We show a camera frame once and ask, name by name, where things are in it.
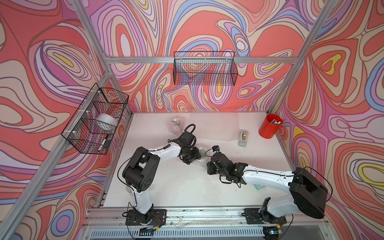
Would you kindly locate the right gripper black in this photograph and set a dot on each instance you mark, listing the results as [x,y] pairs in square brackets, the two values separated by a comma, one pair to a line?
[210,165]

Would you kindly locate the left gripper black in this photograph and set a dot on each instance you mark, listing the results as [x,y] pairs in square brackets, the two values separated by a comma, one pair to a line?
[196,155]

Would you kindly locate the bubble wrap sheet around mug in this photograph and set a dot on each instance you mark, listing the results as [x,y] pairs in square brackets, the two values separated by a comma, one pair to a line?
[176,125]

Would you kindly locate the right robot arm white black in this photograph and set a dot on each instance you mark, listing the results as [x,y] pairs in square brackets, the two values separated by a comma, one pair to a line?
[303,193]

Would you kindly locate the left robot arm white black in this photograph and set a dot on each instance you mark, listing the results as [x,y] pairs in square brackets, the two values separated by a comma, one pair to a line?
[140,171]

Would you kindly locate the flat bubble wrap sheet stack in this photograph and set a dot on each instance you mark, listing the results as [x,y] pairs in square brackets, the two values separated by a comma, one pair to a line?
[223,127]

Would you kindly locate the small green alarm clock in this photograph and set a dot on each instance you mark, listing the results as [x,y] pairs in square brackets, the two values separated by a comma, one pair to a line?
[259,187]

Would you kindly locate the red pen holder cup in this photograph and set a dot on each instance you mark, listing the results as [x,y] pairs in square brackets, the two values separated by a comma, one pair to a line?
[270,126]

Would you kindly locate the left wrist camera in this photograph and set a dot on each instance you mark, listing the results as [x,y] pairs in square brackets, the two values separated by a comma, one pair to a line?
[188,139]

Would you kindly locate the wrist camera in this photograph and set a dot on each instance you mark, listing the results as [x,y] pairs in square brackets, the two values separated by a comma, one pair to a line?
[188,139]
[218,156]

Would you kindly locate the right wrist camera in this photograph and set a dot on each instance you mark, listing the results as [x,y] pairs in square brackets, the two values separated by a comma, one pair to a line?
[218,156]

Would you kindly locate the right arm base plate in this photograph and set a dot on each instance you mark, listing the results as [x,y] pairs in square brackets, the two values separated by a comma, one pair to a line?
[255,216]

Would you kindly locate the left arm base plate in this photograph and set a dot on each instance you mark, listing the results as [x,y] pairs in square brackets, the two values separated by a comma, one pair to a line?
[154,217]

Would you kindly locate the black wire basket back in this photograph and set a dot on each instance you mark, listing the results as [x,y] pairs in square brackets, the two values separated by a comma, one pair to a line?
[205,68]

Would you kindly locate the black wire basket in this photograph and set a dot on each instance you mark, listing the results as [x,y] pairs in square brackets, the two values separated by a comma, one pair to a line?
[83,132]
[205,68]

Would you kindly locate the black wire basket left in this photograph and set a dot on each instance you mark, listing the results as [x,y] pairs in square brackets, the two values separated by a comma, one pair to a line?
[83,132]

